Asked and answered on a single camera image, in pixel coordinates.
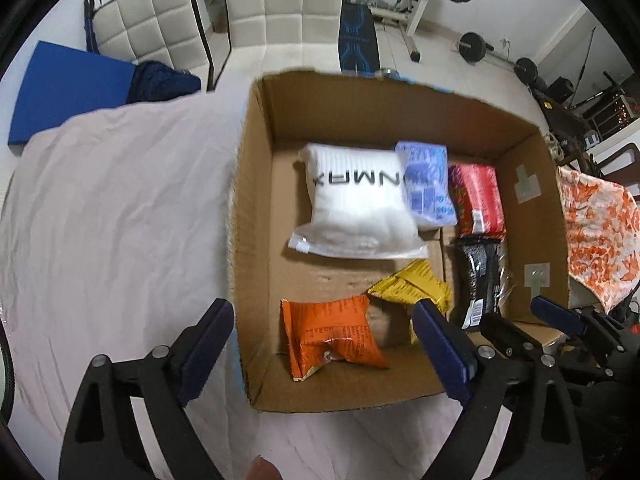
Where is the orange floral cloth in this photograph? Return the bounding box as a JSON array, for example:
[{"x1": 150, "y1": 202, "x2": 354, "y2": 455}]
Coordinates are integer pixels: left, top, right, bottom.
[{"x1": 555, "y1": 166, "x2": 640, "y2": 315}]

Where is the blue tissue packet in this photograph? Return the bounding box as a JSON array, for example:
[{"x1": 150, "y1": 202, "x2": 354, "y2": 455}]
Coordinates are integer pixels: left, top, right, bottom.
[{"x1": 396, "y1": 140, "x2": 458, "y2": 231}]

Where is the red snack packet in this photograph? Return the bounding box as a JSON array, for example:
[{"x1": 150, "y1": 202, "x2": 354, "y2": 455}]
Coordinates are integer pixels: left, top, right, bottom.
[{"x1": 447, "y1": 163, "x2": 507, "y2": 238}]

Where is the cardboard box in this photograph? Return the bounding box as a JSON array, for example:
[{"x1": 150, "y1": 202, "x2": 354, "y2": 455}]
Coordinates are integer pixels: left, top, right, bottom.
[{"x1": 227, "y1": 71, "x2": 571, "y2": 413}]

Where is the white sock packet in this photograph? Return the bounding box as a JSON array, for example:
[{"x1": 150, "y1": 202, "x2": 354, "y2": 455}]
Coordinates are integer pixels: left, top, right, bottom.
[{"x1": 287, "y1": 142, "x2": 430, "y2": 261}]

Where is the person's left hand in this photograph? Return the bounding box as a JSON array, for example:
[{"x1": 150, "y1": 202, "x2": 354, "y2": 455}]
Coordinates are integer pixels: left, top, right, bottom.
[{"x1": 248, "y1": 455, "x2": 282, "y2": 480}]

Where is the yellow snack packet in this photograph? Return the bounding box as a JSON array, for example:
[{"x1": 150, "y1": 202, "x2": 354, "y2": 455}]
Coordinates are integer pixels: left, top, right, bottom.
[{"x1": 367, "y1": 259, "x2": 452, "y2": 346}]

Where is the blue foam mat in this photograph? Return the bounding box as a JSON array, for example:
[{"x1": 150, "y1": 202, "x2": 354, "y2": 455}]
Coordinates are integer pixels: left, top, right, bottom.
[{"x1": 7, "y1": 40, "x2": 138, "y2": 148}]

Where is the dark wooden chair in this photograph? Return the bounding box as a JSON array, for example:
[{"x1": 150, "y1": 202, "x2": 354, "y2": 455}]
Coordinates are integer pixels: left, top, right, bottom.
[{"x1": 595, "y1": 142, "x2": 640, "y2": 196}]

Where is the orange snack packet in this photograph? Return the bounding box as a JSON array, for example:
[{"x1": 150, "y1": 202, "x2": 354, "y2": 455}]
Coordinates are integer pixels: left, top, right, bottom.
[{"x1": 280, "y1": 295, "x2": 391, "y2": 383}]

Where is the grey exercise handle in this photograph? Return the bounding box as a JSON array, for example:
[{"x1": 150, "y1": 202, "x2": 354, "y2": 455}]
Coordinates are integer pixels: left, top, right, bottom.
[{"x1": 367, "y1": 0, "x2": 413, "y2": 23}]

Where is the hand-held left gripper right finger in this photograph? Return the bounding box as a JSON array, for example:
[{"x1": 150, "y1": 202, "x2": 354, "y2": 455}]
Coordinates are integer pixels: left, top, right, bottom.
[{"x1": 411, "y1": 300, "x2": 586, "y2": 480}]

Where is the small white quilted chair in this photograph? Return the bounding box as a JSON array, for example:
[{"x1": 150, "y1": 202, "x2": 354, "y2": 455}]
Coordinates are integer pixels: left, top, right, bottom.
[{"x1": 84, "y1": 0, "x2": 213, "y2": 93}]

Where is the large white quilted chair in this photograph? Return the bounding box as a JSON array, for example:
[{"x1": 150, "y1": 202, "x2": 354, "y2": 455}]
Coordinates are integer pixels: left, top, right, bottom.
[{"x1": 220, "y1": 0, "x2": 351, "y2": 73}]

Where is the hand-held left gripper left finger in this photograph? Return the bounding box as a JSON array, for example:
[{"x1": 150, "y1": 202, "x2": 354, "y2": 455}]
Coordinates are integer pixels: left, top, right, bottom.
[{"x1": 59, "y1": 298, "x2": 236, "y2": 480}]

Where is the black pole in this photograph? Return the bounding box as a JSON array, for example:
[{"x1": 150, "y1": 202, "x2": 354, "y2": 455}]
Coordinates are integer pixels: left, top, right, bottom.
[{"x1": 575, "y1": 24, "x2": 598, "y2": 106}]

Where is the white barbell rack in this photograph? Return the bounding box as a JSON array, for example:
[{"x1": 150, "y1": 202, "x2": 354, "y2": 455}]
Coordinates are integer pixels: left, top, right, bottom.
[{"x1": 400, "y1": 0, "x2": 448, "y2": 61}]

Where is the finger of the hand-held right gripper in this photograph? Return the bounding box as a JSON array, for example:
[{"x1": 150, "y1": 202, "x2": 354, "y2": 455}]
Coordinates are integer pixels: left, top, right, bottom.
[
  {"x1": 479, "y1": 311, "x2": 543, "y2": 358},
  {"x1": 531, "y1": 296, "x2": 626, "y2": 356}
]

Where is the dark blue bag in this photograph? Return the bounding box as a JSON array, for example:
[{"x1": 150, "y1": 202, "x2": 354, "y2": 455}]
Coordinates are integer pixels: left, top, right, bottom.
[{"x1": 127, "y1": 60, "x2": 202, "y2": 106}]

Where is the black bag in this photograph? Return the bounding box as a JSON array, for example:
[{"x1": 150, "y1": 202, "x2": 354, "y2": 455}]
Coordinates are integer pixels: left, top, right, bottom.
[{"x1": 547, "y1": 76, "x2": 576, "y2": 106}]

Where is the black snack packet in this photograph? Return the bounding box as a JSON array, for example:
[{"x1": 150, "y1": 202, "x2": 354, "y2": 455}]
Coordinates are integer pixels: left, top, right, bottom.
[{"x1": 455, "y1": 236, "x2": 511, "y2": 330}]

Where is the short barbell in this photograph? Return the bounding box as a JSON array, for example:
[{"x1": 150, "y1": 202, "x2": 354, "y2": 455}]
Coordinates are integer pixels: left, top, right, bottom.
[{"x1": 457, "y1": 31, "x2": 538, "y2": 83}]

